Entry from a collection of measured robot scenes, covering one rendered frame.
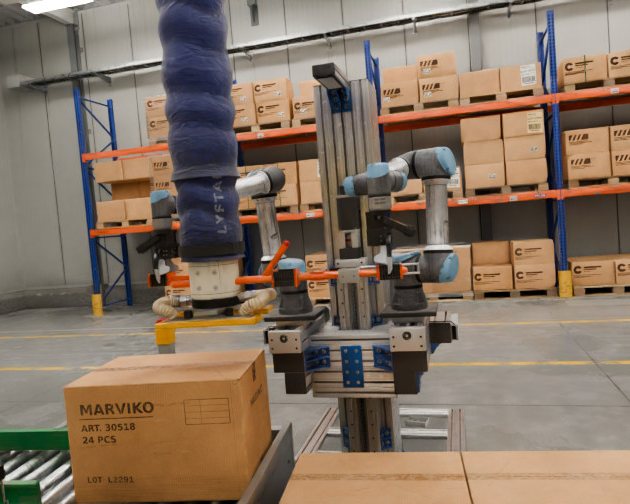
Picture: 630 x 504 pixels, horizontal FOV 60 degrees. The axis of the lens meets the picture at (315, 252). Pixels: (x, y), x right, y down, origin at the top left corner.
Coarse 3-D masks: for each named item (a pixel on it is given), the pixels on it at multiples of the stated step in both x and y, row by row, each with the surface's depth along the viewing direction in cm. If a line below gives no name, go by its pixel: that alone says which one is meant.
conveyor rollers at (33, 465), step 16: (16, 464) 224; (32, 464) 221; (48, 464) 218; (64, 464) 216; (16, 480) 211; (32, 480) 207; (48, 480) 204; (64, 480) 202; (48, 496) 191; (64, 496) 198
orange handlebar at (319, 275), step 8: (312, 272) 182; (320, 272) 182; (328, 272) 182; (336, 272) 181; (360, 272) 180; (368, 272) 180; (376, 272) 179; (176, 280) 217; (184, 280) 193; (240, 280) 185; (248, 280) 185; (256, 280) 184; (264, 280) 184; (312, 280) 182; (320, 280) 182
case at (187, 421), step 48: (96, 384) 181; (144, 384) 178; (192, 384) 176; (240, 384) 175; (96, 432) 181; (144, 432) 179; (192, 432) 177; (240, 432) 175; (96, 480) 182; (144, 480) 180; (192, 480) 178; (240, 480) 176
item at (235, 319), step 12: (228, 312) 178; (156, 324) 178; (168, 324) 177; (180, 324) 177; (192, 324) 176; (204, 324) 176; (216, 324) 175; (228, 324) 175; (240, 324) 174; (252, 324) 174
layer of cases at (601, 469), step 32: (320, 480) 187; (352, 480) 185; (384, 480) 183; (416, 480) 182; (448, 480) 180; (480, 480) 178; (512, 480) 177; (544, 480) 175; (576, 480) 173; (608, 480) 172
